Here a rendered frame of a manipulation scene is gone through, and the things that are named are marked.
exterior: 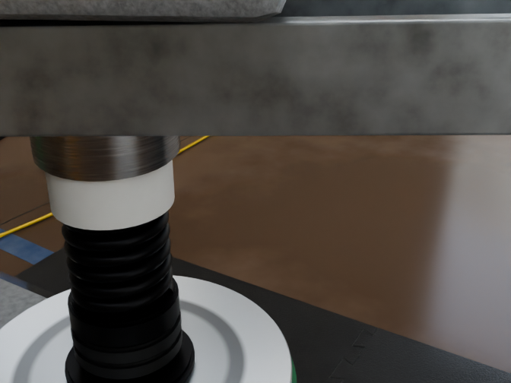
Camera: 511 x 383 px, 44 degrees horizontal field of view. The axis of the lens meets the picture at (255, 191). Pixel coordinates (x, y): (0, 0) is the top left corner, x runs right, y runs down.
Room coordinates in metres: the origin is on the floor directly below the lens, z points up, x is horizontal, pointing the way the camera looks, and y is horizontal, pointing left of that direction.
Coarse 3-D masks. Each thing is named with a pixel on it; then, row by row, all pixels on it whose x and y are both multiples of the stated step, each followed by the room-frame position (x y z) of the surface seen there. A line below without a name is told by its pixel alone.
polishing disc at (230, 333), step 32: (192, 288) 0.41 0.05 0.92; (224, 288) 0.41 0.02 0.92; (32, 320) 0.37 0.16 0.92; (64, 320) 0.37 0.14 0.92; (192, 320) 0.37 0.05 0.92; (224, 320) 0.37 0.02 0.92; (256, 320) 0.37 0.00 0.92; (0, 352) 0.34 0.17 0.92; (32, 352) 0.34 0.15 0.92; (64, 352) 0.34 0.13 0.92; (224, 352) 0.34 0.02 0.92; (256, 352) 0.34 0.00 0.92; (288, 352) 0.34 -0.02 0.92
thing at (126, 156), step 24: (48, 144) 0.29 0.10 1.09; (72, 144) 0.29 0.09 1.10; (96, 144) 0.29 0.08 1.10; (120, 144) 0.29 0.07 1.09; (144, 144) 0.30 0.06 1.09; (168, 144) 0.31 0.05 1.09; (48, 168) 0.30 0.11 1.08; (72, 168) 0.29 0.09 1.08; (96, 168) 0.29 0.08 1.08; (120, 168) 0.29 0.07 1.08; (144, 168) 0.30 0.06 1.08
